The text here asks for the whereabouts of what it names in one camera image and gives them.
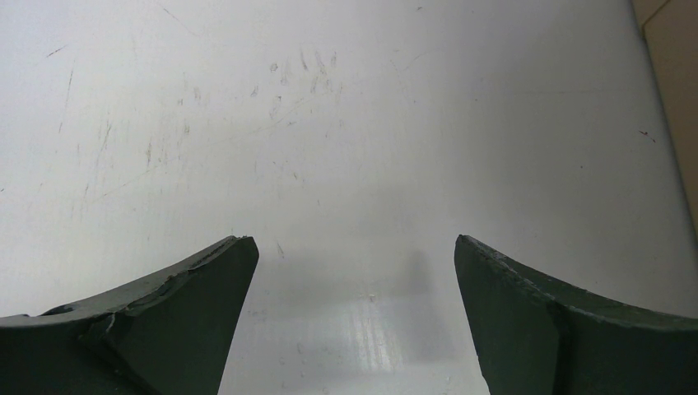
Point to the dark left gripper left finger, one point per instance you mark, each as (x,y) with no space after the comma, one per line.
(169,332)

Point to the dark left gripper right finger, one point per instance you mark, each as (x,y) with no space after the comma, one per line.
(535,334)

